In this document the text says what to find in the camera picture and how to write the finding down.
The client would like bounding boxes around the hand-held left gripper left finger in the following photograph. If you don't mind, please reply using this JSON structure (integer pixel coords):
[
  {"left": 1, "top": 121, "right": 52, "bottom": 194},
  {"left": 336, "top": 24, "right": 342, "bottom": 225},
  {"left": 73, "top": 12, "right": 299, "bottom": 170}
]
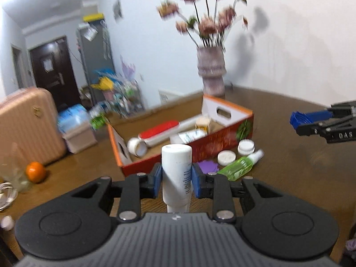
[{"left": 69, "top": 164, "right": 163, "bottom": 223}]

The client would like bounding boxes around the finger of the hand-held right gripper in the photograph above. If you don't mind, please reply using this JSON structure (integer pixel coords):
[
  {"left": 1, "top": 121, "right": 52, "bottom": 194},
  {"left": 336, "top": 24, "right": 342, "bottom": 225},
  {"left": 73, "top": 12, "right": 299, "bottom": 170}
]
[
  {"left": 295, "top": 116, "right": 356, "bottom": 137},
  {"left": 290, "top": 101, "right": 356, "bottom": 128}
]

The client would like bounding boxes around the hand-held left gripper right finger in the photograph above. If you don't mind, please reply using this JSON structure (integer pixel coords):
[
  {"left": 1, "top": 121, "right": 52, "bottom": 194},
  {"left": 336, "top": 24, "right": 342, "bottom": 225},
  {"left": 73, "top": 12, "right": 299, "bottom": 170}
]
[{"left": 191, "top": 163, "right": 283, "bottom": 224}]

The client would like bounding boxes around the purple scalloped lid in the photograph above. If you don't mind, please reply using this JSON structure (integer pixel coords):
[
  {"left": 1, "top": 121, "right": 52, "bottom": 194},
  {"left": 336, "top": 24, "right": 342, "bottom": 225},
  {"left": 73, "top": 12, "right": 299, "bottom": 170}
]
[{"left": 198, "top": 160, "right": 220, "bottom": 174}]

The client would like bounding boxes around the white plastic bottle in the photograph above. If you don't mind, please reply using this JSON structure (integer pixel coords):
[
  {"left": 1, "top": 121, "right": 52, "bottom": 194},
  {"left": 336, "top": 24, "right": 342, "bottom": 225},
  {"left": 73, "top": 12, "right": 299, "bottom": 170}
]
[{"left": 161, "top": 144, "right": 193, "bottom": 214}]

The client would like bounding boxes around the green spray bottle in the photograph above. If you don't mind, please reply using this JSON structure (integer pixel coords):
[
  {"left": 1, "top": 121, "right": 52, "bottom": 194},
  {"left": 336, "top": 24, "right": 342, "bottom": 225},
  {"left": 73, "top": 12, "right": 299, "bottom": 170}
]
[{"left": 217, "top": 149, "right": 265, "bottom": 182}]

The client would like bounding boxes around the white tape roll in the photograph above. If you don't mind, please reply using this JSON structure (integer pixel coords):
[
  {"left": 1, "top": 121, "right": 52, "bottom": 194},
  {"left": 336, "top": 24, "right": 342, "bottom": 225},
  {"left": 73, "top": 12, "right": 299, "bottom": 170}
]
[{"left": 127, "top": 138, "right": 148, "bottom": 158}]

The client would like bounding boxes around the white tube green label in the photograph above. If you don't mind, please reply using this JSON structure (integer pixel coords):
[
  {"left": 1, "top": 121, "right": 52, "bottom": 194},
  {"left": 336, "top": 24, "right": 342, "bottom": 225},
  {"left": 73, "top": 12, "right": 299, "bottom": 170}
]
[{"left": 169, "top": 129, "right": 208, "bottom": 146}]

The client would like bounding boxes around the white red lint brush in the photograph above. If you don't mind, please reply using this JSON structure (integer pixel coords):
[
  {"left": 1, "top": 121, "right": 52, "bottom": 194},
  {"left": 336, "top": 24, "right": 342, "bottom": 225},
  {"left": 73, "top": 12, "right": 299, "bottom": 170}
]
[{"left": 138, "top": 116, "right": 208, "bottom": 148}]

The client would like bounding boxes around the red printed cardboard box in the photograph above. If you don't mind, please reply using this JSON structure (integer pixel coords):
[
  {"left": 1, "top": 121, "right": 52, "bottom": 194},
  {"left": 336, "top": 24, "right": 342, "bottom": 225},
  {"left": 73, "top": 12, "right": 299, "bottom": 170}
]
[{"left": 107, "top": 95, "right": 254, "bottom": 177}]

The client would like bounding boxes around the small beige jar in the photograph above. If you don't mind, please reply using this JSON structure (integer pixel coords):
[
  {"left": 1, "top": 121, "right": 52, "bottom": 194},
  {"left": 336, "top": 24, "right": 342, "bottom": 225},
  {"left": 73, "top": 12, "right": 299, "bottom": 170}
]
[{"left": 195, "top": 115, "right": 212, "bottom": 134}]

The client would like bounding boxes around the ridged white lid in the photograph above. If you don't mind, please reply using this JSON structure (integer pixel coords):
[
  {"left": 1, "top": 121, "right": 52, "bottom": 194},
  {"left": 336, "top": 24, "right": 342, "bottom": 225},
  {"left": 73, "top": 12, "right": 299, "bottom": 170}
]
[{"left": 237, "top": 139, "right": 256, "bottom": 156}]

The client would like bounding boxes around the green printed bag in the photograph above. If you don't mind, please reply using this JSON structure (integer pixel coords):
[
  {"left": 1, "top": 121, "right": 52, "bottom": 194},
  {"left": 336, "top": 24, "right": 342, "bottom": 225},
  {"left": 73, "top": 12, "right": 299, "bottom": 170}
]
[{"left": 89, "top": 108, "right": 107, "bottom": 130}]

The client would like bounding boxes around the toiletry bottles rack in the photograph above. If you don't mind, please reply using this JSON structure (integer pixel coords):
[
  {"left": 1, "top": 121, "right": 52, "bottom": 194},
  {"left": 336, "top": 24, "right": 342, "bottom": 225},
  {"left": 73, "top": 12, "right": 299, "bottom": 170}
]
[{"left": 111, "top": 81, "right": 145, "bottom": 114}]

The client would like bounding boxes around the small white storage box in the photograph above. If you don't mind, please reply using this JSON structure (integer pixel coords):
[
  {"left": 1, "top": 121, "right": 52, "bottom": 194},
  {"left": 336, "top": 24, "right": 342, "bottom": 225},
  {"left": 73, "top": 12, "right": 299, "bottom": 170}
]
[{"left": 63, "top": 124, "right": 98, "bottom": 154}]

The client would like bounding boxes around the pink textured vase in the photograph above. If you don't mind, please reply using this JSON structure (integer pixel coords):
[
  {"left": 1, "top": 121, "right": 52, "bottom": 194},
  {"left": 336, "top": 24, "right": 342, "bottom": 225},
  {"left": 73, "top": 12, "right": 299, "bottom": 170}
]
[{"left": 196, "top": 46, "right": 226, "bottom": 98}]

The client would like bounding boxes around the blue tissue pack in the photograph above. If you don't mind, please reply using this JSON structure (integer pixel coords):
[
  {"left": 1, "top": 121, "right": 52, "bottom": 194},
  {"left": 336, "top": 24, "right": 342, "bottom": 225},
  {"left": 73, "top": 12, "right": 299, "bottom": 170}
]
[{"left": 57, "top": 103, "right": 89, "bottom": 132}]

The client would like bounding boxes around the yellow watering can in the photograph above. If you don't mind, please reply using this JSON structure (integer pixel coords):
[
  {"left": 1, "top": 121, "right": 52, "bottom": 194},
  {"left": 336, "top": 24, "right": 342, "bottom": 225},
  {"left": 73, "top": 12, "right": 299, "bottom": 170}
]
[{"left": 91, "top": 77, "right": 114, "bottom": 92}]

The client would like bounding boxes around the blue plastic rack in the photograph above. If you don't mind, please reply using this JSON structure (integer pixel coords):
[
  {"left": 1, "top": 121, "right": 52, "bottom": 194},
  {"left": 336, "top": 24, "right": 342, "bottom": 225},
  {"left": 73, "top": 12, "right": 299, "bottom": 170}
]
[{"left": 93, "top": 68, "right": 116, "bottom": 80}]

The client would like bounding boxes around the orange fruit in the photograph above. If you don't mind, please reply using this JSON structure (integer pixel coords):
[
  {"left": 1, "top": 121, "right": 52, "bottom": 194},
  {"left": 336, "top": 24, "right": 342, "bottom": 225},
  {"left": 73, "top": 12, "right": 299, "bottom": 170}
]
[{"left": 26, "top": 162, "right": 47, "bottom": 183}]

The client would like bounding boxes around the dried pink rose bouquet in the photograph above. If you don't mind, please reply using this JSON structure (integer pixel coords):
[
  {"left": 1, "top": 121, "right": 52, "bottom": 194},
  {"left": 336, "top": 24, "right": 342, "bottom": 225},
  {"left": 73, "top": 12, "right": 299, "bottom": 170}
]
[{"left": 156, "top": 0, "right": 258, "bottom": 49}]

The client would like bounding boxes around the dark brown entrance door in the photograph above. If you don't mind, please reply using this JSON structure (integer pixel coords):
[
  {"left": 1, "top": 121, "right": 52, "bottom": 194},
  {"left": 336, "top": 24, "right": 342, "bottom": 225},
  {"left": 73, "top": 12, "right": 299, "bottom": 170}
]
[{"left": 29, "top": 36, "right": 82, "bottom": 112}]

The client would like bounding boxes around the grey cabinet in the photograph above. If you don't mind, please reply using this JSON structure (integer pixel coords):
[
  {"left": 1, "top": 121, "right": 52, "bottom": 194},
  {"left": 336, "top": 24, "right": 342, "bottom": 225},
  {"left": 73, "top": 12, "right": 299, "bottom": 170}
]
[{"left": 76, "top": 19, "right": 116, "bottom": 95}]

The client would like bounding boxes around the pink ribbed suitcase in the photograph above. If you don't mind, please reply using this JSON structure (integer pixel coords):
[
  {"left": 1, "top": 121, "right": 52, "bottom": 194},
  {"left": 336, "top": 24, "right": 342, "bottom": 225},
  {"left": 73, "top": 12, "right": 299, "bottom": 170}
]
[{"left": 0, "top": 87, "right": 67, "bottom": 167}]

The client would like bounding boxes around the clear glass cup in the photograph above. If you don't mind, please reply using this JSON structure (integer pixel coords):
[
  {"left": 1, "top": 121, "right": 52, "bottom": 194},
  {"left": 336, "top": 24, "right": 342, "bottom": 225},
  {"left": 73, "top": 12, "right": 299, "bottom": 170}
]
[{"left": 0, "top": 142, "right": 34, "bottom": 194}]

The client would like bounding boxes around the small white cap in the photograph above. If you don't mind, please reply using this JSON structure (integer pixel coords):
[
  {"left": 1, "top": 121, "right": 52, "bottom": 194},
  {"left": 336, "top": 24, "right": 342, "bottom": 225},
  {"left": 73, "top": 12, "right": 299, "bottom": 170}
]
[{"left": 1, "top": 215, "right": 14, "bottom": 231}]

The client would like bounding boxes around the white paper notice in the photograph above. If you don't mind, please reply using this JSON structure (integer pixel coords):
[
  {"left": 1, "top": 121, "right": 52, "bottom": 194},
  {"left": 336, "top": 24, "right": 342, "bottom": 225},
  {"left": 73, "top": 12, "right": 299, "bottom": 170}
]
[{"left": 42, "top": 56, "right": 55, "bottom": 72}]

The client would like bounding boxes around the clear plastic bag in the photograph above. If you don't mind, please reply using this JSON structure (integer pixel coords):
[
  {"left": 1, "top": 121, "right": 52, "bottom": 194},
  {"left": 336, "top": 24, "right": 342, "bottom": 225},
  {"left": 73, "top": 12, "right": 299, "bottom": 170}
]
[{"left": 83, "top": 25, "right": 98, "bottom": 41}]

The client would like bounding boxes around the dark side door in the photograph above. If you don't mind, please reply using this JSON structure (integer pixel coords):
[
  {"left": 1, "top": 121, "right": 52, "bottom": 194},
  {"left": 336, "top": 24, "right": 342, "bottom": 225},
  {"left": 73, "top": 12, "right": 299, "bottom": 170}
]
[{"left": 11, "top": 44, "right": 27, "bottom": 89}]

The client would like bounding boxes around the purple wall sticker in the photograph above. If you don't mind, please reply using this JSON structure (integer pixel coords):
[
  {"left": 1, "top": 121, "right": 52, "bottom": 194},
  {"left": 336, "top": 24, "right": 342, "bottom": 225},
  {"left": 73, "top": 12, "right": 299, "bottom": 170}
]
[{"left": 119, "top": 56, "right": 137, "bottom": 81}]

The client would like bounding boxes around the white charger with cable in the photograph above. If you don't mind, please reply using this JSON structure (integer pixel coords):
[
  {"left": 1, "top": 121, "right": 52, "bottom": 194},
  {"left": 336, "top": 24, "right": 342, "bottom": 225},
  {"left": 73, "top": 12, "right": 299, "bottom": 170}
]
[{"left": 0, "top": 182, "right": 18, "bottom": 212}]

